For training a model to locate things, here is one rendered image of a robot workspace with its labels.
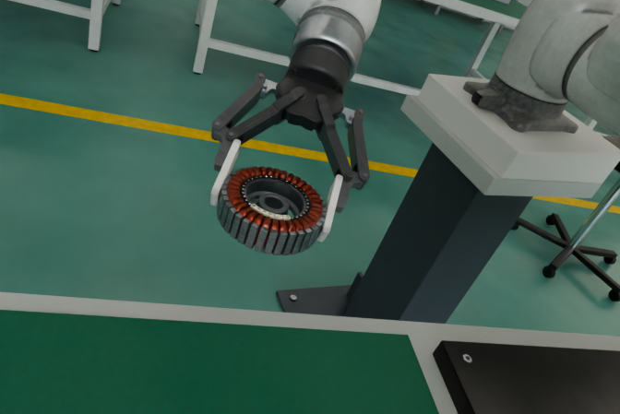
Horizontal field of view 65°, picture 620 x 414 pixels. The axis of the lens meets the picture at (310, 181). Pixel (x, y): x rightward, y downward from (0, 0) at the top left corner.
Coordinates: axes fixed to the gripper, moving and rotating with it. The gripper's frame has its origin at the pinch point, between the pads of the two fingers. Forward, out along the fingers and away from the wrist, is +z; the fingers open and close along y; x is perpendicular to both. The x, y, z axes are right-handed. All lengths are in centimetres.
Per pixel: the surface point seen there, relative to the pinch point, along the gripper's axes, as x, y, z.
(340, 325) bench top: -0.9, -10.1, 9.9
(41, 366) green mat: 5.5, 12.1, 21.3
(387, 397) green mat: 2.4, -14.9, 15.5
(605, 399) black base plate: 1.4, -36.8, 9.4
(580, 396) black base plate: 1.7, -33.9, 10.0
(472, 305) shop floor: -115, -80, -43
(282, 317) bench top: -0.2, -4.3, 11.1
